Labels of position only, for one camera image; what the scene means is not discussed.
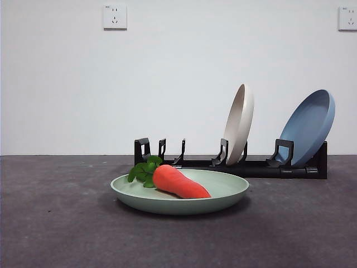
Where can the orange carrot with green leaves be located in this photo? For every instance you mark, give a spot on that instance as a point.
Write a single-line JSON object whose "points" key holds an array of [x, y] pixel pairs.
{"points": [[178, 182]]}

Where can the light green plate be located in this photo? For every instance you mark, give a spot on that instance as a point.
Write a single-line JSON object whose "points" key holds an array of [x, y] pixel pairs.
{"points": [[181, 201]]}

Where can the beige plate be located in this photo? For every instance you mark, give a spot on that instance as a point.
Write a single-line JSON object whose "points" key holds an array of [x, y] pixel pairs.
{"points": [[240, 125]]}

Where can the black plate rack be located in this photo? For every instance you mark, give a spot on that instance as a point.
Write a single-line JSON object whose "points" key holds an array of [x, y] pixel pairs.
{"points": [[259, 169]]}

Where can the blue plate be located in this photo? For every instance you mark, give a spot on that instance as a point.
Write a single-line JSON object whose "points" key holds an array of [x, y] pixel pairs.
{"points": [[306, 131]]}

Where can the white wall socket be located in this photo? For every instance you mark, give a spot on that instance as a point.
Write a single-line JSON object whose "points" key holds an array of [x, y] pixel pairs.
{"points": [[115, 16], [348, 18]]}

